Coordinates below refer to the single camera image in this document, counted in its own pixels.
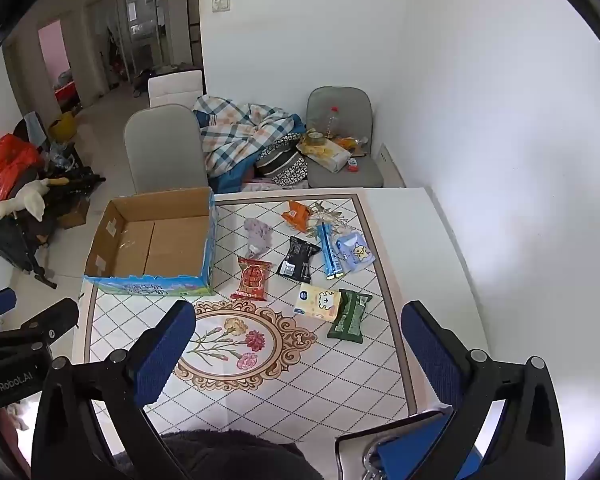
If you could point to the grey sock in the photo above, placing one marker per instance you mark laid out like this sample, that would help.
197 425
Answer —
257 232

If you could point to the white yellow soft package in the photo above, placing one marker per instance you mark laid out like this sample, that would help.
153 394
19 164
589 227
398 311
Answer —
330 156

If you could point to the grey fabric chair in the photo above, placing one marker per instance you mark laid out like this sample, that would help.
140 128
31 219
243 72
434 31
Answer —
162 150
340 105

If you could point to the yellow bag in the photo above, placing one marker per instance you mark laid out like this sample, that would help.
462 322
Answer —
62 127

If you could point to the long blue packet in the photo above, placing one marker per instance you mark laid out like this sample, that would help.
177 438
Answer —
328 252

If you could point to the small red white box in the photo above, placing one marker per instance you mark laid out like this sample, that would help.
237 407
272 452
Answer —
353 165

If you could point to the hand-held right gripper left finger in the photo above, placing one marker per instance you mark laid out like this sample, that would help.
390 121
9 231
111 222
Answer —
162 355

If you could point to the light blue cloth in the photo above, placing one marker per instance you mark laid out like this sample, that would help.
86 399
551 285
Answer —
35 127

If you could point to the orange snack bag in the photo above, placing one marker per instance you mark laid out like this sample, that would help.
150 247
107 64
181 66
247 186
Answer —
350 143

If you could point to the yellow tissue pack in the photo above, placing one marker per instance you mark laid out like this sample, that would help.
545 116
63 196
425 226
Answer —
317 301

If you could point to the black folding frame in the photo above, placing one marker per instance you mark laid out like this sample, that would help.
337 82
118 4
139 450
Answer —
10 240

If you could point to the red snack packet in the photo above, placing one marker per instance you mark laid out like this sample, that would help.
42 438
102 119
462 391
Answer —
250 280

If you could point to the orange snack packet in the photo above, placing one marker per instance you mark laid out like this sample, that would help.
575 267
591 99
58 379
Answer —
295 215

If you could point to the orange plastic bag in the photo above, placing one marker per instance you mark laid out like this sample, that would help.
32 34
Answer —
5 160

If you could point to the black white patterned bag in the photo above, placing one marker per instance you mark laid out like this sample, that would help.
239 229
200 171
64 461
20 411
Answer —
280 165

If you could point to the light blue tissue pack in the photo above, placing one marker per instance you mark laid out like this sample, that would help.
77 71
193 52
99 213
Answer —
355 255

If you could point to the plaid blanket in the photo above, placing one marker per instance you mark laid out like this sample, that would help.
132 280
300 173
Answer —
235 130

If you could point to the wall light switch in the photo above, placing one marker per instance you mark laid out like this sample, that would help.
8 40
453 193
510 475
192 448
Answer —
221 4

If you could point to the green packet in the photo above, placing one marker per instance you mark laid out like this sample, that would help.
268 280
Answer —
347 317

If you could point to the dark fuzzy clothing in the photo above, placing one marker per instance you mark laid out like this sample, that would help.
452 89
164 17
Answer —
220 455

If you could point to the black snack packet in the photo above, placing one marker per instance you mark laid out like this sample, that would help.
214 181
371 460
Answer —
295 260

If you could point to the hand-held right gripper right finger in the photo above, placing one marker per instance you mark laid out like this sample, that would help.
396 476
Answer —
430 345

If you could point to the blue bag with metal clasp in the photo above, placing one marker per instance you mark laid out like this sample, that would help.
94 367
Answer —
410 440

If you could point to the small brown cardboard box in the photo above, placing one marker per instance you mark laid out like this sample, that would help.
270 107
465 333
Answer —
75 215

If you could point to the blue quilt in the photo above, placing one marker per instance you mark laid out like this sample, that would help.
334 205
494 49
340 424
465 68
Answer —
230 180

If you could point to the clear bottle red cap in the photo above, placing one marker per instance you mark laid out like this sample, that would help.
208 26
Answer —
333 122

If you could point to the white wall socket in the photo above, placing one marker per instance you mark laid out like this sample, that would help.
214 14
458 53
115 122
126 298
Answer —
386 154

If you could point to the white goose plush toy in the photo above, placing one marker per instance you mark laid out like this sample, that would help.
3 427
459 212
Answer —
30 200

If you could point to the pink cloth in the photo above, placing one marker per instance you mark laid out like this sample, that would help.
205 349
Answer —
265 186

